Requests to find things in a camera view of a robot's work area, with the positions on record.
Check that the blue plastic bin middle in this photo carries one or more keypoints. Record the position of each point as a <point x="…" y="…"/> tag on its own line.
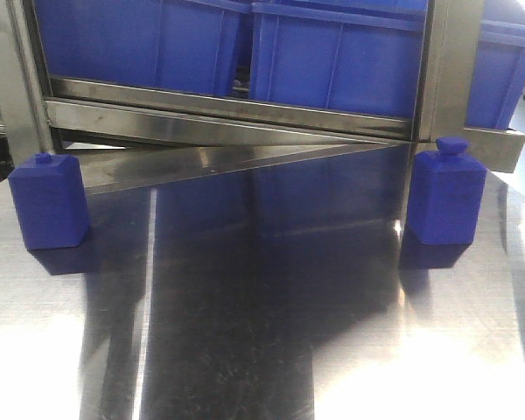
<point x="359" y="59"/>

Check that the blue plastic bin left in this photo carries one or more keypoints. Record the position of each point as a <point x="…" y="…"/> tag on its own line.
<point x="188" y="46"/>

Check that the blue plastic bin right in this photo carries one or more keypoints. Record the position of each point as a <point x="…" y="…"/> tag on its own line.
<point x="499" y="71"/>

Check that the stainless steel shelf rack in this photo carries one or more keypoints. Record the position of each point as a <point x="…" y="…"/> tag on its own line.
<point x="37" y="109"/>

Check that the blue plastic bin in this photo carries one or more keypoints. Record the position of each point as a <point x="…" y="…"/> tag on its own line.
<point x="188" y="46"/>
<point x="359" y="59"/>
<point x="499" y="71"/>

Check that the blue bottle-shaped part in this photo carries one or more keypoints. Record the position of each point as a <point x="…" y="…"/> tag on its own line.
<point x="50" y="201"/>
<point x="445" y="193"/>

